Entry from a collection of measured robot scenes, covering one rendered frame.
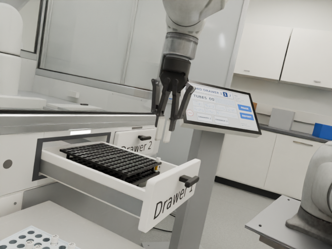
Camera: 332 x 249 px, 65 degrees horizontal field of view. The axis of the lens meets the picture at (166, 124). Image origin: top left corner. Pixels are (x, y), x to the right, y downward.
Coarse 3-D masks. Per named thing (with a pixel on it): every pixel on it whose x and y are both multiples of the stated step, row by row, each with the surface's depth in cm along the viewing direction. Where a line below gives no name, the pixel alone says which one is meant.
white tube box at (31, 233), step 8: (24, 232) 49; (32, 232) 50; (40, 232) 50; (8, 240) 46; (16, 240) 46; (24, 240) 47; (32, 240) 47; (40, 240) 47; (48, 240) 49; (0, 248) 44; (8, 248) 44; (16, 248) 44; (24, 248) 45; (48, 248) 46; (56, 248) 46; (64, 248) 47
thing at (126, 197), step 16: (80, 144) 80; (48, 160) 66; (64, 160) 63; (160, 160) 80; (48, 176) 66; (64, 176) 63; (80, 176) 61; (96, 176) 59; (96, 192) 59; (112, 192) 57; (128, 192) 55; (144, 192) 54; (128, 208) 55
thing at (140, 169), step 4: (148, 164) 71; (152, 164) 72; (156, 164) 73; (160, 164) 75; (132, 168) 65; (136, 168) 65; (140, 168) 66; (144, 168) 67; (148, 168) 69; (124, 172) 61; (128, 172) 61; (132, 172) 62; (136, 172) 63
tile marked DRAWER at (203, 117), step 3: (198, 114) 143; (201, 114) 144; (204, 114) 145; (198, 117) 142; (201, 117) 143; (204, 117) 143; (207, 117) 144; (210, 117) 145; (201, 120) 142; (204, 120) 142; (207, 120) 143; (210, 120) 144
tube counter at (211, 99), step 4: (208, 96) 153; (212, 96) 154; (212, 100) 153; (216, 100) 154; (220, 100) 155; (224, 100) 157; (228, 100) 158; (232, 100) 159; (224, 104) 155; (228, 104) 156; (232, 104) 158
